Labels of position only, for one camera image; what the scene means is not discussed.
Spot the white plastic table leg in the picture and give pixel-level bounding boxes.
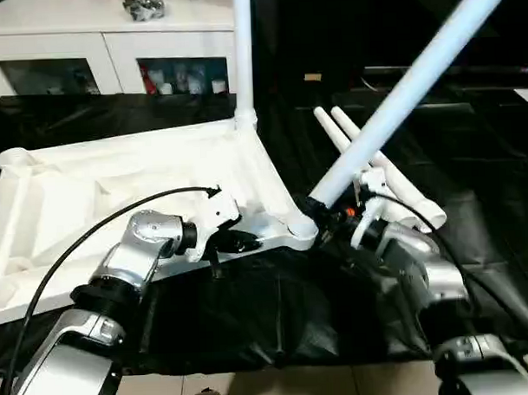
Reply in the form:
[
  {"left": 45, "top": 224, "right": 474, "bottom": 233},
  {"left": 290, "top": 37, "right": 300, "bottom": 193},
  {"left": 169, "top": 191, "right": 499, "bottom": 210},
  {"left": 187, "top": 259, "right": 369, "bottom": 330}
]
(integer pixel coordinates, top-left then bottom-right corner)
[
  {"left": 303, "top": 0, "right": 528, "bottom": 210},
  {"left": 230, "top": 0, "right": 259, "bottom": 130},
  {"left": 312, "top": 103, "right": 422, "bottom": 238},
  {"left": 329, "top": 102, "right": 448, "bottom": 236}
]

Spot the white plastic table top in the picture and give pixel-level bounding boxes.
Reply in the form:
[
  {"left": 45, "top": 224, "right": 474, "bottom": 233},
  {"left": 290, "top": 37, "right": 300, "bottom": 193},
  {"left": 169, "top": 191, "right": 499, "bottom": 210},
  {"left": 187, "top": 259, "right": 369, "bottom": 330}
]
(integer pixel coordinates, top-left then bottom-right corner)
[{"left": 0, "top": 115, "right": 323, "bottom": 323}]

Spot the black mat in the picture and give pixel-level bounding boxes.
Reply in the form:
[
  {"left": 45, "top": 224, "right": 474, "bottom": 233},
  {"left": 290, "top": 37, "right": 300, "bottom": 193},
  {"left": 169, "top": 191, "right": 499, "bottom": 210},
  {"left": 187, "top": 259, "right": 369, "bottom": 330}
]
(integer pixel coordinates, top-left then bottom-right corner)
[{"left": 0, "top": 74, "right": 528, "bottom": 384}]

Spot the long black bar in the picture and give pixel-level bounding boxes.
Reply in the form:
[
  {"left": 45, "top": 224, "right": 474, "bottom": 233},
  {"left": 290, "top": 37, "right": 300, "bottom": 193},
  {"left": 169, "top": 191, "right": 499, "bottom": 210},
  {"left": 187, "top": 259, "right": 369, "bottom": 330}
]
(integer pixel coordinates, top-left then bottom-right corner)
[{"left": 362, "top": 60, "right": 528, "bottom": 81}]

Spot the black plastic bag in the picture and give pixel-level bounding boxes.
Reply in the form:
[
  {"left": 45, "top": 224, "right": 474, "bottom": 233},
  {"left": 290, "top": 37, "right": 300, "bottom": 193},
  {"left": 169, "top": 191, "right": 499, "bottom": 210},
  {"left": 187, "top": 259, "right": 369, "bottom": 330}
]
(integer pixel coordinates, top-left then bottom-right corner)
[{"left": 121, "top": 0, "right": 167, "bottom": 24}]

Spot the white cabinet with glass doors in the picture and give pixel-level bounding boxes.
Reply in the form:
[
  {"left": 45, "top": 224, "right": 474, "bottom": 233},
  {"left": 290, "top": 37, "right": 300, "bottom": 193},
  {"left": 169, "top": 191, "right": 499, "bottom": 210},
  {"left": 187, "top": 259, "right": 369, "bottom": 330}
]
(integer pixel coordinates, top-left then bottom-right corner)
[{"left": 0, "top": 0, "right": 238, "bottom": 102}]

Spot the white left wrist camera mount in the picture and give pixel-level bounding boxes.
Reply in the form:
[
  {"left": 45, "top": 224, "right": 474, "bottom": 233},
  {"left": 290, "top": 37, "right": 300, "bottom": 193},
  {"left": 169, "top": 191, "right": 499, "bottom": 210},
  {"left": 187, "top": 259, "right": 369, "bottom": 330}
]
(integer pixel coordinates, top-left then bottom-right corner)
[{"left": 187, "top": 185, "right": 244, "bottom": 264}]

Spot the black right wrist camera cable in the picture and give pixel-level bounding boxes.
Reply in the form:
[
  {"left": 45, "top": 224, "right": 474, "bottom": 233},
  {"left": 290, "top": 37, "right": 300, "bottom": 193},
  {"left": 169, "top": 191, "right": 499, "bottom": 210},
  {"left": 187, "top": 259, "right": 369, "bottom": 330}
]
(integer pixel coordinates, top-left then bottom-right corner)
[{"left": 362, "top": 186, "right": 528, "bottom": 390}]

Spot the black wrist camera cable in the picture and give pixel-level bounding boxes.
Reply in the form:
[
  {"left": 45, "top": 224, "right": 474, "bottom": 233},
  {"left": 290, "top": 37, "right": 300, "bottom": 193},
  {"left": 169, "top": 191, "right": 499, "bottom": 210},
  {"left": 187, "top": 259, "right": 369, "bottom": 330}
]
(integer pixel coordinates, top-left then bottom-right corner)
[
  {"left": 362, "top": 186, "right": 528, "bottom": 390},
  {"left": 0, "top": 185, "right": 231, "bottom": 390}
]

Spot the black left wrist camera cable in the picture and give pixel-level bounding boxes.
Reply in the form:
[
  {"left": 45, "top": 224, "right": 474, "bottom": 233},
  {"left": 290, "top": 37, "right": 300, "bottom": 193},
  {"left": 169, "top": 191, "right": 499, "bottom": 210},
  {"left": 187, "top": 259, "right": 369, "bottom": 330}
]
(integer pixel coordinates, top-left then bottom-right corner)
[{"left": 0, "top": 185, "right": 231, "bottom": 390}]

